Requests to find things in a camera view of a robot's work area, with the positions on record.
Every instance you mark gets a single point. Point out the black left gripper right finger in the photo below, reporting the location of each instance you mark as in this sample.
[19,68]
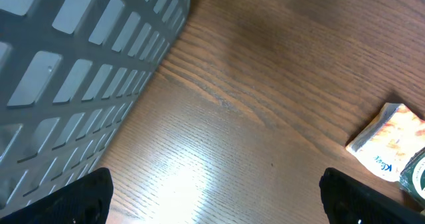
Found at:
[346,200]

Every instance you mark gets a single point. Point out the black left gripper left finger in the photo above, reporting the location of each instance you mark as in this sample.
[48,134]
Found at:
[86,200]

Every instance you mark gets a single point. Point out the grey plastic shopping basket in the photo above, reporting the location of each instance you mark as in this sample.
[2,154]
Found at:
[71,70]

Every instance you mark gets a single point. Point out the dark green round-logo packet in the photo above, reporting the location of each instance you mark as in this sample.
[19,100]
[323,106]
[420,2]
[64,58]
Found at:
[412,177]

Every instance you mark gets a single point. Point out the orange tissue pack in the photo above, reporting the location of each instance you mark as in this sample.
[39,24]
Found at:
[389,142]

